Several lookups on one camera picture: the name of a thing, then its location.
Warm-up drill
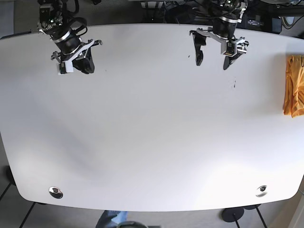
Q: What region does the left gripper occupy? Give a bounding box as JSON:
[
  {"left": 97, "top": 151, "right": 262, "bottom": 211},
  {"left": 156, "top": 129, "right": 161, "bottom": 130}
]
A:
[{"left": 190, "top": 0, "right": 249, "bottom": 70}]

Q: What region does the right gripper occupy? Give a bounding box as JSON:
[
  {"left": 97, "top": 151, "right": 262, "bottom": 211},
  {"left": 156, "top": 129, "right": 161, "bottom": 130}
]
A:
[{"left": 38, "top": 4, "right": 102, "bottom": 74}]

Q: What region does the yellow printed T-shirt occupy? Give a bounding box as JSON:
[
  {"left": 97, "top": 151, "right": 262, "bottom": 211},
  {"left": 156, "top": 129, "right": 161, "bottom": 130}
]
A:
[{"left": 283, "top": 55, "right": 304, "bottom": 118}]

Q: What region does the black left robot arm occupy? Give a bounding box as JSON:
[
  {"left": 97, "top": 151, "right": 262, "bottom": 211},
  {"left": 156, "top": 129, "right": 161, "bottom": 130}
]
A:
[{"left": 190, "top": 0, "right": 249, "bottom": 70}]

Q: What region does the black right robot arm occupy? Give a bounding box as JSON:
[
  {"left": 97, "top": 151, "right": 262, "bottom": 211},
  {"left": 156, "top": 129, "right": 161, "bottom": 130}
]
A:
[{"left": 38, "top": 0, "right": 102, "bottom": 75}]

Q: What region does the black power adapter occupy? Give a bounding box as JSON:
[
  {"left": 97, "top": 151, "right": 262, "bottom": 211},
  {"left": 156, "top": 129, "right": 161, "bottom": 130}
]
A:
[{"left": 165, "top": 6, "right": 191, "bottom": 24}]

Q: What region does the black electronics box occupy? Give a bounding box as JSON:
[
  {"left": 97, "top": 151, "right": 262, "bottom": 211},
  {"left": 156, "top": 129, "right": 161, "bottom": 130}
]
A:
[{"left": 237, "top": 13, "right": 282, "bottom": 34}]

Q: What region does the left chrome table grommet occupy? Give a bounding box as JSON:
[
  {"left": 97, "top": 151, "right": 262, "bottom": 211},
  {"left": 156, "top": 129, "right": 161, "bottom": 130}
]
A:
[{"left": 48, "top": 186, "right": 63, "bottom": 199}]

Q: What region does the chrome table grommet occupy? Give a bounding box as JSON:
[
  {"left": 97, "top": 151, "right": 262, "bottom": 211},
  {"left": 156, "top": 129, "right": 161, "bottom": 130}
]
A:
[
  {"left": 48, "top": 186, "right": 63, "bottom": 199},
  {"left": 255, "top": 185, "right": 268, "bottom": 198}
]

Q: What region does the right chrome table grommet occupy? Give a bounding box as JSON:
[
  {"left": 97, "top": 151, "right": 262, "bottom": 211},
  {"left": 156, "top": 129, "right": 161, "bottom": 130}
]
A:
[{"left": 255, "top": 185, "right": 268, "bottom": 198}]

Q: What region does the blue jeans leg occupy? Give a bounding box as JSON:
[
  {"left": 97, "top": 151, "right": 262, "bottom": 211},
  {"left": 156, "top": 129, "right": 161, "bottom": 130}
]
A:
[{"left": 96, "top": 210, "right": 128, "bottom": 228}]

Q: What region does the black round stand base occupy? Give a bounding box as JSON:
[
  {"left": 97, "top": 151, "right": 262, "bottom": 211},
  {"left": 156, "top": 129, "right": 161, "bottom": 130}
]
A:
[{"left": 221, "top": 207, "right": 244, "bottom": 223}]

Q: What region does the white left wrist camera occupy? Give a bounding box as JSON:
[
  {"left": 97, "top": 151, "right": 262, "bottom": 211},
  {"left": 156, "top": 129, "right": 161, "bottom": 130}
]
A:
[{"left": 223, "top": 41, "right": 238, "bottom": 57}]

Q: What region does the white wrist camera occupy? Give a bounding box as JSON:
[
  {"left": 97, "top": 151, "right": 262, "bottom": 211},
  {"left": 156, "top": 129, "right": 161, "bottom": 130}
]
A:
[
  {"left": 57, "top": 61, "right": 74, "bottom": 75},
  {"left": 223, "top": 41, "right": 238, "bottom": 57}
]

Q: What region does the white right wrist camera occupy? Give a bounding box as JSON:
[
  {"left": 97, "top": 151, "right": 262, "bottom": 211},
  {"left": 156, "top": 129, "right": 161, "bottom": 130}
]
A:
[{"left": 57, "top": 61, "right": 74, "bottom": 75}]

